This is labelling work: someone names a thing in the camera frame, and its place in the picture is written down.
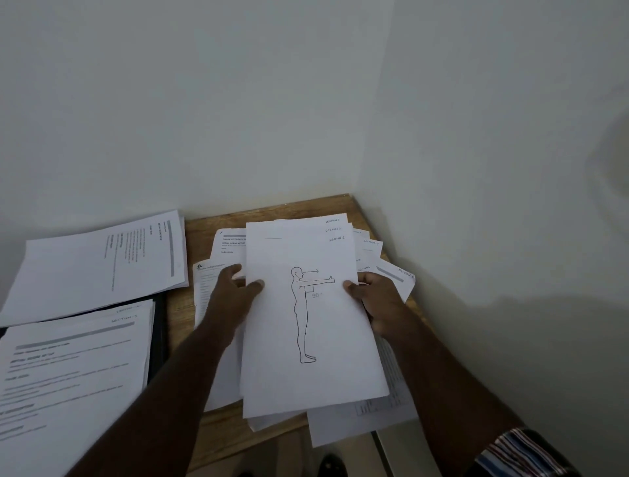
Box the person's left hand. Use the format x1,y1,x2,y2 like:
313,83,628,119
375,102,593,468
206,264,266,346

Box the person's right hand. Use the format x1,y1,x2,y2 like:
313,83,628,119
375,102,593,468
342,271,419,341

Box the paper sheet with figure drawing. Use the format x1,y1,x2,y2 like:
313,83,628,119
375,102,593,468
239,213,390,419

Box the person's right forearm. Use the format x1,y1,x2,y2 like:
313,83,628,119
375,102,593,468
379,319,524,477

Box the person's left forearm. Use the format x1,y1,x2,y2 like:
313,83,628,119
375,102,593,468
66,322,238,477

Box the black folder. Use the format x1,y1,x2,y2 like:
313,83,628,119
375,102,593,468
0,294,171,385

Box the pile of printed paper sheets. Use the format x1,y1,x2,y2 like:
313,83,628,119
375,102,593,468
193,215,419,449

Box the printed paper sheet grey bar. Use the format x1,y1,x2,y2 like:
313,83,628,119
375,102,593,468
0,210,190,328

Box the black shoe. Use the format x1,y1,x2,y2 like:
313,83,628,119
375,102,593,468
318,453,348,477

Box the printed paper sheet bold headings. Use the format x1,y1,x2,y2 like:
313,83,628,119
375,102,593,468
0,299,156,477

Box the striped shirt sleeve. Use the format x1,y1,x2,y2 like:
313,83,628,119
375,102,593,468
464,427,584,477

